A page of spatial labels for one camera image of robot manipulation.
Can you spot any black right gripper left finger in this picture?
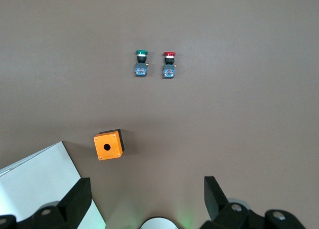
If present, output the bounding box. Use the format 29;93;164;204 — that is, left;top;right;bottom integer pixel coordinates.
0;177;93;229

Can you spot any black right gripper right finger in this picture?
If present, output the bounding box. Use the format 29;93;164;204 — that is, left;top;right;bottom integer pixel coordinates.
201;175;308;229

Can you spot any red mushroom push button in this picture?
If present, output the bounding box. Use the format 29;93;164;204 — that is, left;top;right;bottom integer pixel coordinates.
162;51;177;80

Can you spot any white drawer cabinet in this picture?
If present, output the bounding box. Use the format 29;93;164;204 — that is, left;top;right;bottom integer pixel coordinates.
0;141;107;229

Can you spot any green mushroom push button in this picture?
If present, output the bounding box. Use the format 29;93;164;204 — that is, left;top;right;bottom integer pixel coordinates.
134;49;150;77

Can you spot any orange button enclosure box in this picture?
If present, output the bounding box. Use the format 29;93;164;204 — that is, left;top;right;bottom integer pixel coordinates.
93;129;126;162

